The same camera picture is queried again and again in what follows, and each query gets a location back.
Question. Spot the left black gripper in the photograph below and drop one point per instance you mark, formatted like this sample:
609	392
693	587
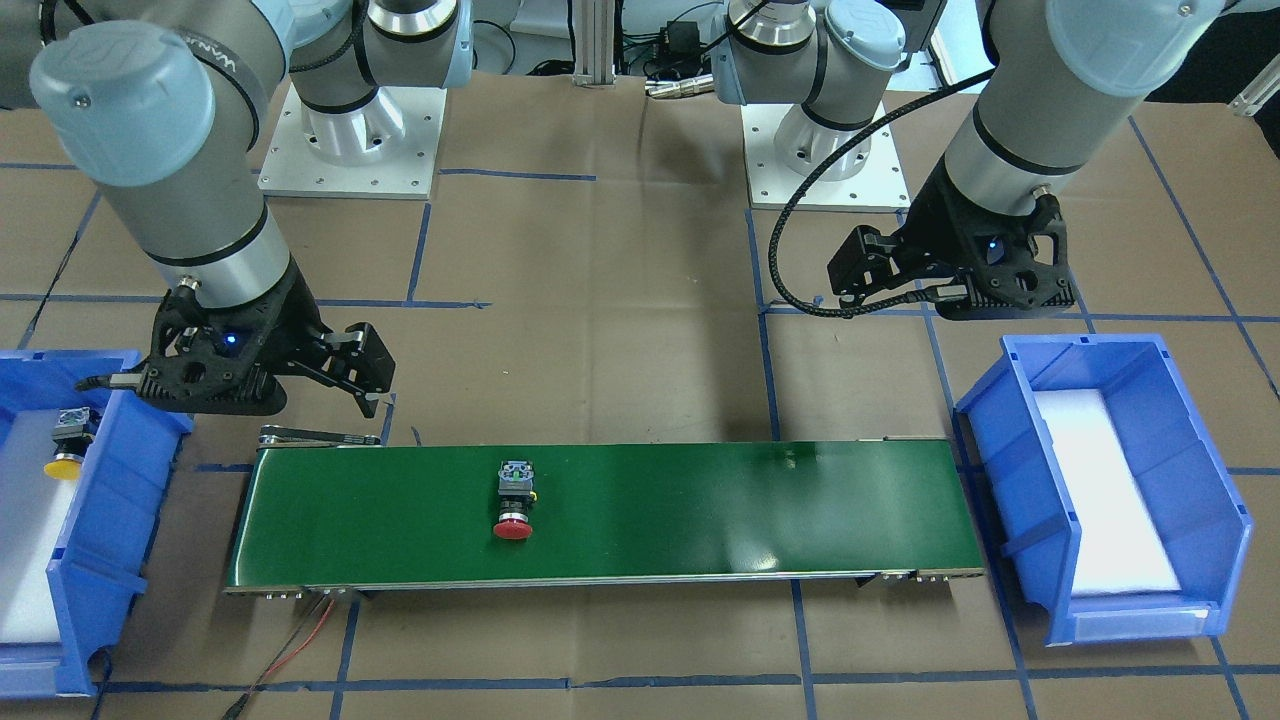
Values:
932	232

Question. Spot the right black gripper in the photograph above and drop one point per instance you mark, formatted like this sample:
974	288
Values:
283	325

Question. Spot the red push button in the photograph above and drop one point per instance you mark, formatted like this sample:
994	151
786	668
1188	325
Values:
516	496

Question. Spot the yellow push button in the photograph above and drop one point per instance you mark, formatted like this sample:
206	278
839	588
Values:
73	433

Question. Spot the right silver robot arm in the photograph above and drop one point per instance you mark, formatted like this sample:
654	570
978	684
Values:
159	102

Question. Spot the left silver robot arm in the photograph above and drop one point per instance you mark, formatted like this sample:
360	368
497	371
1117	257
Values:
1063	75

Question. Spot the green conveyor belt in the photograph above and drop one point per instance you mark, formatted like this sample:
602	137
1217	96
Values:
420	518

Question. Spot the blue plastic bin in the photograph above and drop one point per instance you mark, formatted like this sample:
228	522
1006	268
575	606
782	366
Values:
1198	512
95	573

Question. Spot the white foam pad bin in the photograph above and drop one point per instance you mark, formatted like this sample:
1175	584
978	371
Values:
33	510
1120	551

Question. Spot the aluminium frame post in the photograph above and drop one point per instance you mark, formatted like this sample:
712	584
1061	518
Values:
594	36

